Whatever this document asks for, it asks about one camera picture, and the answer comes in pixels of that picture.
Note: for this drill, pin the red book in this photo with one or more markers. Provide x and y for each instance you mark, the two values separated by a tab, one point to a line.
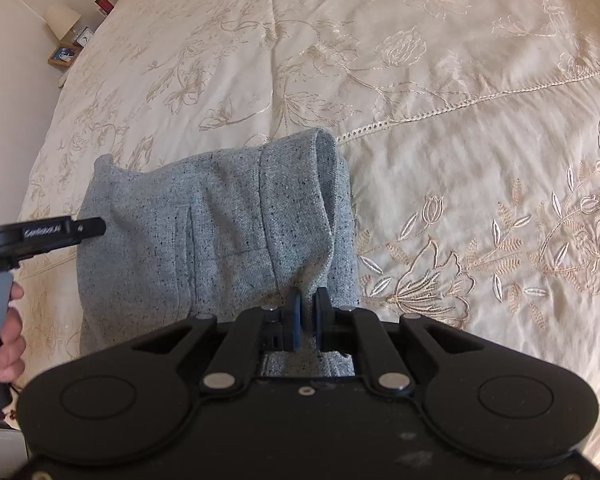
104	4

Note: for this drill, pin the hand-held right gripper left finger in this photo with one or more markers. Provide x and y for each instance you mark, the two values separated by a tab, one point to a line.
297	321

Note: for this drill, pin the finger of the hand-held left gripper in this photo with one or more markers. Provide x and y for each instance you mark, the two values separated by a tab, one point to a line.
91	227

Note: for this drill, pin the white table lamp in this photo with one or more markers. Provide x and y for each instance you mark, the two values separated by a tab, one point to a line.
62	20

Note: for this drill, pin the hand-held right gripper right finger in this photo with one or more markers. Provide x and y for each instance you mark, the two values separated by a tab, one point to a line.
321	321

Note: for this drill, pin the person's left hand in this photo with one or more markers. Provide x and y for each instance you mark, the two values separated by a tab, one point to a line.
11	345

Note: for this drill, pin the wooden picture frame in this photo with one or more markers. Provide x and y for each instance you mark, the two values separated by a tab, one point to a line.
63	55

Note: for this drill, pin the grey speckled pants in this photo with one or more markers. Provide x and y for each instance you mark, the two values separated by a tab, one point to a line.
205	240

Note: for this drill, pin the cream embroidered bedspread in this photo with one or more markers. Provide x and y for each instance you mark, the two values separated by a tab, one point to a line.
430	110

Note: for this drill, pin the small alarm clock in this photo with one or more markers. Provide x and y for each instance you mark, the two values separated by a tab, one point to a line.
84	36

